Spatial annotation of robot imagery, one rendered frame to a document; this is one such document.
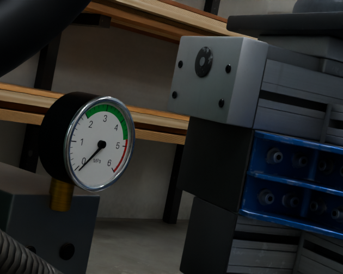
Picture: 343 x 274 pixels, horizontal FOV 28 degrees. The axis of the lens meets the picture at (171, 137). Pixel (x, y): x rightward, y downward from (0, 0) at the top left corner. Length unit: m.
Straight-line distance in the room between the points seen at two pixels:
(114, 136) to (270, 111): 0.30
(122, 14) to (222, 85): 2.24
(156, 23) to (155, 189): 1.17
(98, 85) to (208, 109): 2.80
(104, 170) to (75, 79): 2.98
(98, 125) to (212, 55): 0.32
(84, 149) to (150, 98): 3.31
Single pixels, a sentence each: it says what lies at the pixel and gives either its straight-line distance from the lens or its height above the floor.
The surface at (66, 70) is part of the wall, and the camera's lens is 3.39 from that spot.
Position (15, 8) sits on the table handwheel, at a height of 0.72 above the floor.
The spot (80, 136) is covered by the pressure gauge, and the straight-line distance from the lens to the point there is 0.43.
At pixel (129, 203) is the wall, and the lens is 3.79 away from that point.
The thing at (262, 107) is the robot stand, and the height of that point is 0.71.
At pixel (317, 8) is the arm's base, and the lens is 0.81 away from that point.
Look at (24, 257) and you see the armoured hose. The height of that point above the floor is 0.61.
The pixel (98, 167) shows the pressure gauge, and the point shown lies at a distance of 0.45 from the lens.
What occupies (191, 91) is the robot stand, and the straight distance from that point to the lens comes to 0.76.
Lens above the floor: 0.70
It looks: 3 degrees down
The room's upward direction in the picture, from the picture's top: 11 degrees clockwise
